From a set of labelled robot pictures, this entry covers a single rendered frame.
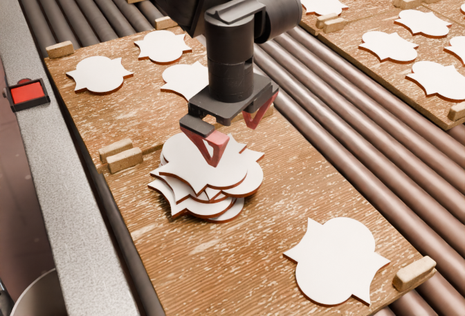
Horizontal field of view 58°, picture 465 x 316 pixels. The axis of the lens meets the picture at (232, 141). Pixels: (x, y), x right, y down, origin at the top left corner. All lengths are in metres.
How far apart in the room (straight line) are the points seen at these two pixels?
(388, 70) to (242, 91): 0.54
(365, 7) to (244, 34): 0.83
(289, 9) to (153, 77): 0.48
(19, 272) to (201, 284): 1.33
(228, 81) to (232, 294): 0.28
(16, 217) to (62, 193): 1.28
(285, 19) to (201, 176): 0.26
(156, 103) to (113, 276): 0.37
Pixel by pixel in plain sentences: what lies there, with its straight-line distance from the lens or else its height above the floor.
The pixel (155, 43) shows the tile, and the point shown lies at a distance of 1.04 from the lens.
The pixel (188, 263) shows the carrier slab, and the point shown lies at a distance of 0.61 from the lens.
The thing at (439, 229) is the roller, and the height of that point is 0.91.
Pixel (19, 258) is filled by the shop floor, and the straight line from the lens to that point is 1.90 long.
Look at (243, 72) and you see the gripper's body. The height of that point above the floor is 1.18.
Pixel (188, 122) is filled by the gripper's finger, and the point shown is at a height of 1.11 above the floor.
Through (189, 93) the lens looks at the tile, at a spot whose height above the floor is 0.95.
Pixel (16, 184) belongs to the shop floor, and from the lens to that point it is 2.17.
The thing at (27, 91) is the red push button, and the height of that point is 0.93.
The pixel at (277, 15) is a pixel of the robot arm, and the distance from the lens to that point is 0.51.
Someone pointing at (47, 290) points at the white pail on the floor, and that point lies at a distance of 1.40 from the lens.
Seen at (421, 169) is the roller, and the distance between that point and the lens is 0.81.
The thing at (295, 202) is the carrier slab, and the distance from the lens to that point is 0.67.
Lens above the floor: 1.46
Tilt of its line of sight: 43 degrees down
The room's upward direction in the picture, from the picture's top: straight up
